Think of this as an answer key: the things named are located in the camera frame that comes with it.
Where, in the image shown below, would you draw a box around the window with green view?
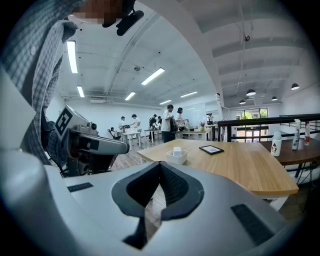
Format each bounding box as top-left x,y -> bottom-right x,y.
235,107 -> 269,143

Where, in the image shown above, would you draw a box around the wooden table white legs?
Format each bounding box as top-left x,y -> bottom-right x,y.
175,127 -> 214,141

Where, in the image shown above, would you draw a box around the white cartoon print bottle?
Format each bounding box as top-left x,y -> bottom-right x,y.
270,130 -> 283,158

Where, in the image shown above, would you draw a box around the clear bottle red cap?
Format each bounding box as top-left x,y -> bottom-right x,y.
304,121 -> 311,147

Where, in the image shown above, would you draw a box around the white wall board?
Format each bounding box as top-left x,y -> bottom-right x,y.
183,102 -> 207,125

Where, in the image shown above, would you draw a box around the black office chair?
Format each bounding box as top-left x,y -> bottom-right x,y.
107,128 -> 121,141

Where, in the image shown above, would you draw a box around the person's face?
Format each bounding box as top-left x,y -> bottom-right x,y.
72,0 -> 137,28

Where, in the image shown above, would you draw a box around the dark brown table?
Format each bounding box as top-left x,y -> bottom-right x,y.
259,138 -> 320,166

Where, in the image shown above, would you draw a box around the white plastic container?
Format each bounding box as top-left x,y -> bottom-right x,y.
165,149 -> 188,166

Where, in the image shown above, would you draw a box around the white spray bottle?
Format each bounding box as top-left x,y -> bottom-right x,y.
291,118 -> 302,151

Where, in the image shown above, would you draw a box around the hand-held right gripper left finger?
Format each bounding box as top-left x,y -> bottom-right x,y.
63,161 -> 161,256

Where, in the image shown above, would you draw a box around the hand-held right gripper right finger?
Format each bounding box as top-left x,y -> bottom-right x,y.
146,161 -> 288,256

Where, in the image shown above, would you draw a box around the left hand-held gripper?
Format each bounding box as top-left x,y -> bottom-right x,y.
54,104 -> 130,176

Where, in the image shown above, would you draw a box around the black head-mounted camera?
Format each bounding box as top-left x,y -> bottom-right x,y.
115,9 -> 145,37

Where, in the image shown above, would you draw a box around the black picture frame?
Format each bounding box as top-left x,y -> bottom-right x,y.
198,144 -> 225,156

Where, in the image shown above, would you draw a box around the grey plaid shirt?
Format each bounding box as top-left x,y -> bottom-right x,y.
0,0 -> 87,166

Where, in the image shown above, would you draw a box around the black metal railing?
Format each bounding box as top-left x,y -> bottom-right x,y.
217,113 -> 320,143

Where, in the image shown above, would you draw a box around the group of ceiling strip lights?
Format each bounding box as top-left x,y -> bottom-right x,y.
66,40 -> 199,106

